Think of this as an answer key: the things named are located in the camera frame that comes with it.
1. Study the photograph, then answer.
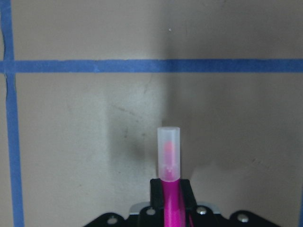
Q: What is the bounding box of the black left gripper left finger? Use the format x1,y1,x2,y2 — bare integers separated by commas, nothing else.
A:
150,179,164,227

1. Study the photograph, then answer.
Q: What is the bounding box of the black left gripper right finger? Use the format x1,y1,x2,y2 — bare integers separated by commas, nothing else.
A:
179,179,196,227

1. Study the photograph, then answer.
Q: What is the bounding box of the pink highlighter pen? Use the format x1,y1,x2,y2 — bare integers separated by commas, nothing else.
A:
157,127,181,227

